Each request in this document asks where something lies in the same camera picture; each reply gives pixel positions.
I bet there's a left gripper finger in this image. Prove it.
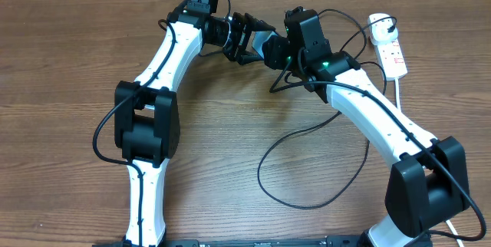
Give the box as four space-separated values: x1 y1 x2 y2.
244 13 276 32
236 51 264 65

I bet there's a Samsung Galaxy smartphone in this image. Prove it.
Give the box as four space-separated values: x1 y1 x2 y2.
252 31 278 59

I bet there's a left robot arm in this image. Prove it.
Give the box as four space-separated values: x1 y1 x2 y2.
114 0 274 246

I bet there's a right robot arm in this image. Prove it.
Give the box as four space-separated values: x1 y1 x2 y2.
252 7 472 246

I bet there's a white power strip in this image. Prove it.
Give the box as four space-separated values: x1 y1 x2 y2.
374 39 407 81

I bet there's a white USB wall charger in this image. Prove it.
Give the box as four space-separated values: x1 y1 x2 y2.
367 13 398 45

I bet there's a black USB charging cable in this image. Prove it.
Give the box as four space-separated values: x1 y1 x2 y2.
256 8 398 211

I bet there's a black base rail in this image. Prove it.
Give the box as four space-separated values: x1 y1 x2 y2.
91 233 433 247

